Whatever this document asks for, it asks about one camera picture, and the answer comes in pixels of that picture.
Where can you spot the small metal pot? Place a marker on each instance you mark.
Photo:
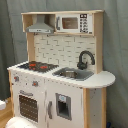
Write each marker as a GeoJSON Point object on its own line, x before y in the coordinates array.
{"type": "Point", "coordinates": [70, 73]}

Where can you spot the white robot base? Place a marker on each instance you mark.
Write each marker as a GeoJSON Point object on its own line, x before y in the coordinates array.
{"type": "Point", "coordinates": [17, 122]}

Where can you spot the wooden toy kitchen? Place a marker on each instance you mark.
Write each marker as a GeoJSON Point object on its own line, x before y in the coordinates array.
{"type": "Point", "coordinates": [88, 97]}

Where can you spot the black toy faucet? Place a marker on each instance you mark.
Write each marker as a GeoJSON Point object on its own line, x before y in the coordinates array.
{"type": "Point", "coordinates": [83, 64]}

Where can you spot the grey toy sink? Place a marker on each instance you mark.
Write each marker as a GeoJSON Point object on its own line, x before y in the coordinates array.
{"type": "Point", "coordinates": [81, 74]}

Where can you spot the black stovetop red burners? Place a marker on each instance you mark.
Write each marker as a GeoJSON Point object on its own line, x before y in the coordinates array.
{"type": "Point", "coordinates": [38, 66]}

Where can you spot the right red stove knob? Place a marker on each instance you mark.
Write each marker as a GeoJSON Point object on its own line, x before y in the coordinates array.
{"type": "Point", "coordinates": [35, 84]}

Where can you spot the red stove knob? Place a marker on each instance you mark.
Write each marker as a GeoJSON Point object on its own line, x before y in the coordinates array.
{"type": "Point", "coordinates": [35, 84]}
{"type": "Point", "coordinates": [16, 78]}

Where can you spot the grey ice dispenser panel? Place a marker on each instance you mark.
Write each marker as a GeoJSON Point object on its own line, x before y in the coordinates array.
{"type": "Point", "coordinates": [63, 106]}

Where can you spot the toy microwave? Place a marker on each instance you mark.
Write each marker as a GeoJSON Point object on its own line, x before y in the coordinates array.
{"type": "Point", "coordinates": [74, 23]}

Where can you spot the grey range hood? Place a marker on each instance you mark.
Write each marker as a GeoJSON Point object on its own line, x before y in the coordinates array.
{"type": "Point", "coordinates": [41, 26]}

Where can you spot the left red stove knob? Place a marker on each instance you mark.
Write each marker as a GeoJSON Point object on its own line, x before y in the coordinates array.
{"type": "Point", "coordinates": [16, 78]}

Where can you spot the toy oven door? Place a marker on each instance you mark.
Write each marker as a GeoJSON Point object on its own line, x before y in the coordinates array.
{"type": "Point", "coordinates": [28, 105]}

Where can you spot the grey cabinet door handle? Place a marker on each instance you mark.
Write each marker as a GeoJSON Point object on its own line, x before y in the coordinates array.
{"type": "Point", "coordinates": [49, 109]}

